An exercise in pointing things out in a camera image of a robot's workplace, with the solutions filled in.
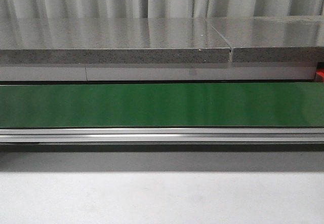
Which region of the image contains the green conveyor belt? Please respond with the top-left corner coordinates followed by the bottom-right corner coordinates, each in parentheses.
top-left (1, 82), bottom-right (323, 128)

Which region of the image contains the white base panel under slabs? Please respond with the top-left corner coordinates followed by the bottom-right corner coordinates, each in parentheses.
top-left (1, 62), bottom-right (317, 82)

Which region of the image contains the grey stone slab left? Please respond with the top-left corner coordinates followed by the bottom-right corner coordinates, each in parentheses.
top-left (1, 18), bottom-right (230, 64)

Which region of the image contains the grey stone slab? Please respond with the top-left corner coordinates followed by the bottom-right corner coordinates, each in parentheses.
top-left (207, 16), bottom-right (323, 64)
top-left (1, 18), bottom-right (230, 64)

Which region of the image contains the grey stone slab right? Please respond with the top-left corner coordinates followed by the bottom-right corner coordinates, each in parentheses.
top-left (207, 16), bottom-right (323, 64)

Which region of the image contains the red object at right edge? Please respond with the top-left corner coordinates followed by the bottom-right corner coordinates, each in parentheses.
top-left (314, 68), bottom-right (324, 82)

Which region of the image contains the aluminium conveyor side rail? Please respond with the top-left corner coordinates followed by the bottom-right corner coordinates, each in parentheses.
top-left (1, 127), bottom-right (323, 145)

